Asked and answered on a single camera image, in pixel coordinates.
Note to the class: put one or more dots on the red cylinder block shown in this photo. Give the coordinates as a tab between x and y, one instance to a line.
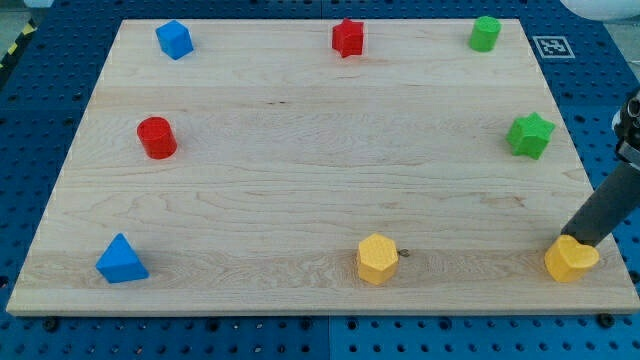
157	137

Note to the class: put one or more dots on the black bolt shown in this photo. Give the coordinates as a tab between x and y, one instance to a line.
50	324
605	320

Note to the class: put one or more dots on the black bolt bottom left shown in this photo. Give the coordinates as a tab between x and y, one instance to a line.
50	324

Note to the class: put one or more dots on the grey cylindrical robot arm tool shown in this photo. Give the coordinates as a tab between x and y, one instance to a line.
618	195

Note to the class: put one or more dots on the wooden board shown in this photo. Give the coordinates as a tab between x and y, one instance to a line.
288	156

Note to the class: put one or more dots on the red star block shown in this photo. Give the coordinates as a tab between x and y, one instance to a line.
348	38

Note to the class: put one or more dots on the blue cube block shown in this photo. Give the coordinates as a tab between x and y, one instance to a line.
174	39

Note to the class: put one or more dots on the blue triangle block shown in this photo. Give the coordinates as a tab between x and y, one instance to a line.
120	263

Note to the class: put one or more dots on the green star block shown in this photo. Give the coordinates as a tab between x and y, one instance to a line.
530	135

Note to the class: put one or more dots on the yellow hexagon block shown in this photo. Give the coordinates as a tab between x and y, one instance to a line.
377	259

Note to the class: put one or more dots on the yellow heart block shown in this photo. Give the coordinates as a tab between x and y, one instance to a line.
568	260

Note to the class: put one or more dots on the white round object top right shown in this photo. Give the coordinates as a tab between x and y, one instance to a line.
603	10

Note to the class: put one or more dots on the white fiducial marker tag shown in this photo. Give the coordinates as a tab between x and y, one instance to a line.
553	47

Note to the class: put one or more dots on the black bolt bottom right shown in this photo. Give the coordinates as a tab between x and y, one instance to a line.
605	320

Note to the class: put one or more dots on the green cylinder block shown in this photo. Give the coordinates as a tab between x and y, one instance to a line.
484	34

